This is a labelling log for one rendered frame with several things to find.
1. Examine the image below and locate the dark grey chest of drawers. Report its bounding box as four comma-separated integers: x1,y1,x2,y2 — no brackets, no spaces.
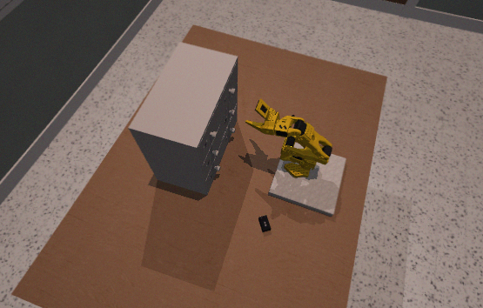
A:
129,42,238,195

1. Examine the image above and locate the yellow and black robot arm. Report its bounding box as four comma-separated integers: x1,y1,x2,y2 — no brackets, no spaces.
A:
275,116,332,177

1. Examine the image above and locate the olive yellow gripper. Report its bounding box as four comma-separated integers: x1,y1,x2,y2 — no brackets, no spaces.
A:
245,99,280,136

